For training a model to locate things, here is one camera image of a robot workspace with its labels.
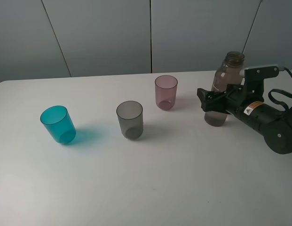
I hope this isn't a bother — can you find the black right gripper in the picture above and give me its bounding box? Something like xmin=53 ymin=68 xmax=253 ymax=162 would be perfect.
xmin=197 ymin=83 xmax=264 ymax=118

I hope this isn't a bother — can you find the brown translucent water bottle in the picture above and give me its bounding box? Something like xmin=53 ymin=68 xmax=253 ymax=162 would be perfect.
xmin=204 ymin=51 xmax=245 ymax=127

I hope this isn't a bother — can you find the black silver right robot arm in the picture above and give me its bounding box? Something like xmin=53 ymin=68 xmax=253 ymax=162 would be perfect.
xmin=197 ymin=84 xmax=292 ymax=154

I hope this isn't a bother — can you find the pink translucent plastic cup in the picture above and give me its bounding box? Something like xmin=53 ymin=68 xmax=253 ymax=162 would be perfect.
xmin=155 ymin=75 xmax=178 ymax=111

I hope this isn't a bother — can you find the grey translucent plastic cup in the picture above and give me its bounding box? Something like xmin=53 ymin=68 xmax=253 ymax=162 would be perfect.
xmin=116 ymin=101 xmax=143 ymax=140

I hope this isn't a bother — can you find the teal translucent plastic cup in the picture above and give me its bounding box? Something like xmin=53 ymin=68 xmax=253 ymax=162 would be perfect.
xmin=40 ymin=105 xmax=76 ymax=144

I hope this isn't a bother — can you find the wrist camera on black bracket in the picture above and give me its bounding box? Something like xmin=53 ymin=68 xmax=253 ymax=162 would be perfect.
xmin=240 ymin=65 xmax=279 ymax=98

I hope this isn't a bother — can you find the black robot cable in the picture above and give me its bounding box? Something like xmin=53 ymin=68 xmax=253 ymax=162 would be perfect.
xmin=268 ymin=65 xmax=292 ymax=111

